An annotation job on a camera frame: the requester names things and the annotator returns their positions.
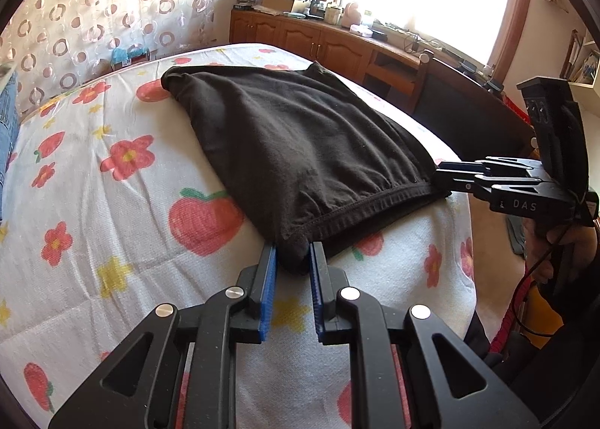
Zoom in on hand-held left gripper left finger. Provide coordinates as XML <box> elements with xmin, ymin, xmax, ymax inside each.
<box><xmin>47</xmin><ymin>244</ymin><xmax>279</xmax><ymax>429</ymax></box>

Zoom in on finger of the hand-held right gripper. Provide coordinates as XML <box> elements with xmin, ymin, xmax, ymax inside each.
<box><xmin>433</xmin><ymin>156</ymin><xmax>540</xmax><ymax>177</ymax></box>
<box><xmin>432</xmin><ymin>169</ymin><xmax>556</xmax><ymax>210</ymax></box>

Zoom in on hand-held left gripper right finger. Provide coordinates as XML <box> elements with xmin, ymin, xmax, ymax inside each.
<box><xmin>307</xmin><ymin>241</ymin><xmax>542</xmax><ymax>429</ymax></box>

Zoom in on black pants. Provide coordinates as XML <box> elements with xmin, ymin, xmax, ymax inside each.
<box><xmin>160</xmin><ymin>61</ymin><xmax>453</xmax><ymax>275</ymax></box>

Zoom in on person's right hand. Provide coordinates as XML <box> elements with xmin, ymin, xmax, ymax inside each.
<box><xmin>524</xmin><ymin>223</ymin><xmax>562</xmax><ymax>285</ymax></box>

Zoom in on black desk chair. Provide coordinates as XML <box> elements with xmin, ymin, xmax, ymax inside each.
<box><xmin>415</xmin><ymin>50</ymin><xmax>535</xmax><ymax>160</ymax></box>

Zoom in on white bookshelf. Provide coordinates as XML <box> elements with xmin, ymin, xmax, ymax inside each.
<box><xmin>560</xmin><ymin>28</ymin><xmax>600</xmax><ymax>87</ymax></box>

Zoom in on strawberry printed white sheet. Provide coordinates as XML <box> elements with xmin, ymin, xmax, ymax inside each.
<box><xmin>0</xmin><ymin>42</ymin><xmax>476</xmax><ymax>429</ymax></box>

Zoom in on person's dark clothing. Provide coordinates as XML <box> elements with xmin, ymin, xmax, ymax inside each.
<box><xmin>464</xmin><ymin>312</ymin><xmax>600</xmax><ymax>429</ymax></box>

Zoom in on long wooden cabinet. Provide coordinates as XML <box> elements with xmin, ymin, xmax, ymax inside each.
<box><xmin>229</xmin><ymin>7</ymin><xmax>535</xmax><ymax>158</ymax></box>

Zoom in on small cardboard box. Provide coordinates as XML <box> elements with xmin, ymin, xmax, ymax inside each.
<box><xmin>110</xmin><ymin>58</ymin><xmax>151</xmax><ymax>72</ymax></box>

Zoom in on blue plastic bag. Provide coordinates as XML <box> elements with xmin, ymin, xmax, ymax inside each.
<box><xmin>111</xmin><ymin>47</ymin><xmax>146</xmax><ymax>65</ymax></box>

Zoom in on open cardboard box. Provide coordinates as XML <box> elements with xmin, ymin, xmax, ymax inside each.
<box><xmin>262</xmin><ymin>0</ymin><xmax>310</xmax><ymax>14</ymax></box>

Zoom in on blue folded jeans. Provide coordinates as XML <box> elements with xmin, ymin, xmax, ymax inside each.
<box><xmin>0</xmin><ymin>70</ymin><xmax>20</xmax><ymax>224</ymax></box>

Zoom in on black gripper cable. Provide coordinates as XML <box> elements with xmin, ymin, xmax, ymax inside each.
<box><xmin>511</xmin><ymin>241</ymin><xmax>570</xmax><ymax>338</ymax></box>

